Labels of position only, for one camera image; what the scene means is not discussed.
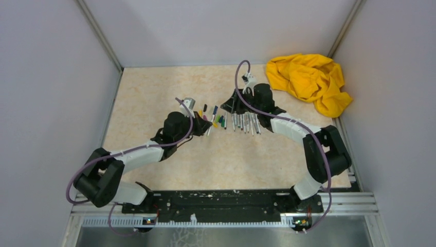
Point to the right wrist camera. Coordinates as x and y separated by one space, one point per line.
250 81

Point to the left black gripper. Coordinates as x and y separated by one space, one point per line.
201 124

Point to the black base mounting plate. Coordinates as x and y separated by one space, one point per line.
208 216

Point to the yellow crumpled cloth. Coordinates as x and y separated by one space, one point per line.
311 78

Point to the left corner aluminium post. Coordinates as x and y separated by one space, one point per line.
98 32

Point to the corner aluminium post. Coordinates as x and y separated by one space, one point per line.
357 5
98 32

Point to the white cable duct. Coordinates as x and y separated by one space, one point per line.
142 222

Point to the aluminium frame rail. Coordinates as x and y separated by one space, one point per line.
268 202

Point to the right corner aluminium post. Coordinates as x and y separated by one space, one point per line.
357 5

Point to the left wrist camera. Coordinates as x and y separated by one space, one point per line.
189 103

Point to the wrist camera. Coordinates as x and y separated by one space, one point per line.
250 81
189 103

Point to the green long nib marker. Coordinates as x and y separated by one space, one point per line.
233 122

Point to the yellow end rainbow marker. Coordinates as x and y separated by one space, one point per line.
247 124

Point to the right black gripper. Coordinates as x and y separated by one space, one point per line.
233 104

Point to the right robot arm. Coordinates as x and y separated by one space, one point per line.
325 152

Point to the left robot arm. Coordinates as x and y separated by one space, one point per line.
100 178

